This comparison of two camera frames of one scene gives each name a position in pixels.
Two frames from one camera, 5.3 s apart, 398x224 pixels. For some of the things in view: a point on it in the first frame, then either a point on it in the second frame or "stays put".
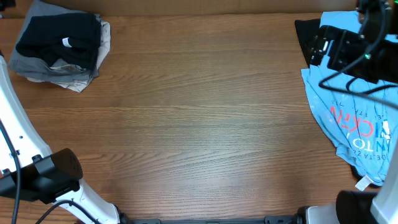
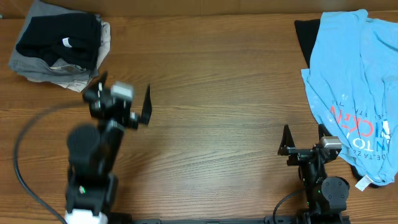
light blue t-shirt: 361,116 stays put
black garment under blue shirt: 306,31 stays put
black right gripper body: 347,50 to 301,155
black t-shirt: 74,37 stays put
